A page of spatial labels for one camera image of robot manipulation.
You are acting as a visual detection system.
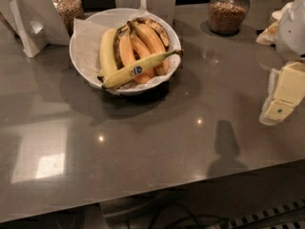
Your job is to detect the black cables below table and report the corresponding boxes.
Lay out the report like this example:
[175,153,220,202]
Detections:
[123,200,230,229]

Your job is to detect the white bowl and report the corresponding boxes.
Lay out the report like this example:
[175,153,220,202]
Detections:
[69,7,182,96]

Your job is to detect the glass jar of cereal right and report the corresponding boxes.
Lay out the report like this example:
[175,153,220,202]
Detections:
[208,0,250,35]

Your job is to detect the large orange banana right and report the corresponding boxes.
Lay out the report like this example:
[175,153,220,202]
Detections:
[128,21,168,76]

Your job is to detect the white paper bag left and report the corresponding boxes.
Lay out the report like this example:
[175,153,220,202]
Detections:
[0,0,70,57]

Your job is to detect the banana with blue sticker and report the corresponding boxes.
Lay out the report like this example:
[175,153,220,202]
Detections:
[102,50,183,90]

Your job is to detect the orange banana middle left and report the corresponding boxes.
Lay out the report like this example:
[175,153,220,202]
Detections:
[119,31,150,84]

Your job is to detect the white paper liner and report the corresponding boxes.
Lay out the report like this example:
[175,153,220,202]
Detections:
[72,10,182,95]

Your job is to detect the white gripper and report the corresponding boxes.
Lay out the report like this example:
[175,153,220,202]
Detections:
[256,0,305,126]

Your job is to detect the glass jar of cereal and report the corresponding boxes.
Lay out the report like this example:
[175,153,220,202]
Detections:
[208,0,250,35]
[51,0,84,35]

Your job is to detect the spotted brown banana back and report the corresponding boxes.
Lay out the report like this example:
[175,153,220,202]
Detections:
[133,17,170,48]

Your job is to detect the black white striped strip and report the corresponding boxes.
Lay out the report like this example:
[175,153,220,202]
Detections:
[207,198,305,229]

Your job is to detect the glass jar of cereal left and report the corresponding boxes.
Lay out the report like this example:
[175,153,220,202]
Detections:
[51,0,84,35]

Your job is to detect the yellow banana at left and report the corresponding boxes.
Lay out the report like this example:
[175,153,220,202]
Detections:
[97,25,125,82]

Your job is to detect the orange banana centre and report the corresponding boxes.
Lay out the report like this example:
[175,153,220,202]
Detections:
[131,34,155,84]

